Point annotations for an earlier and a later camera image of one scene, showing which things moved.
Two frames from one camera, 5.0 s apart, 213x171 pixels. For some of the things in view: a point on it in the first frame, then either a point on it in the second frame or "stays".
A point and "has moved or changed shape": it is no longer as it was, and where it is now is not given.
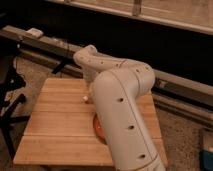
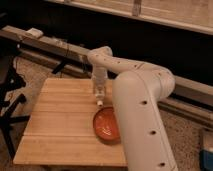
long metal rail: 186,96 stays
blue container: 205,160 stays
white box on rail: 34,33 stays
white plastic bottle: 90,94 has moved or changed shape
